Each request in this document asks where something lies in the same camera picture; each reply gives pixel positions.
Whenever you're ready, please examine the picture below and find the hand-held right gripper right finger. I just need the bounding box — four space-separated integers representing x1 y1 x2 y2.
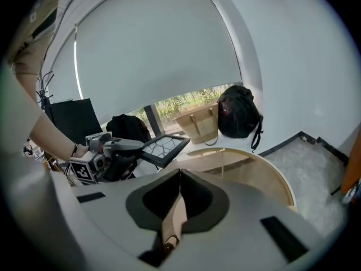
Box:
179 168 231 234

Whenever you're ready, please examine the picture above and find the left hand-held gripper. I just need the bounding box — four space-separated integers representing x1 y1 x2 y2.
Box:
67 133 145 186

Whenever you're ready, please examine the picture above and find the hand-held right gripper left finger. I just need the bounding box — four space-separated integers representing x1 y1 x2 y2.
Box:
125 168 182 233

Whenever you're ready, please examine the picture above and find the black picture frame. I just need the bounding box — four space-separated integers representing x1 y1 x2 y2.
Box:
139 134 191 169

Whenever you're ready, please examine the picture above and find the person's left forearm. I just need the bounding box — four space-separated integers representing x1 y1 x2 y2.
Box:
28 106 90 161

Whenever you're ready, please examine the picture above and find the round wooden table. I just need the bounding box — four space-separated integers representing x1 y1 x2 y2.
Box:
180 147 297 213

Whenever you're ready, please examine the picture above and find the black monitor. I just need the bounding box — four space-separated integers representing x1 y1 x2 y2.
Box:
45 98 104 146

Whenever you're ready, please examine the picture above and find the woven beige tote bag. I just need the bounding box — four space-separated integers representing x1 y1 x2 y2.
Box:
175 102 220 147

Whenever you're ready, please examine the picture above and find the black stand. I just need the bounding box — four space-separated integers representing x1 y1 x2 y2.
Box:
35 71 55 112

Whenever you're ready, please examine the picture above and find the black backpack with red mark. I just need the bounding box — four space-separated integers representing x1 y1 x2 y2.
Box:
216 85 265 154

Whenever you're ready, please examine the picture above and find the white roller blind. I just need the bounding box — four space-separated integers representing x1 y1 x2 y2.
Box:
73 0 244 124

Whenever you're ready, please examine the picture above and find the orange furniture piece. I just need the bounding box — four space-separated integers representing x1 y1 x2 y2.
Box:
340 128 361 199

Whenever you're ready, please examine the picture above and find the black cable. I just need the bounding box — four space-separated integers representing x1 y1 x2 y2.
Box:
38 0 84 95

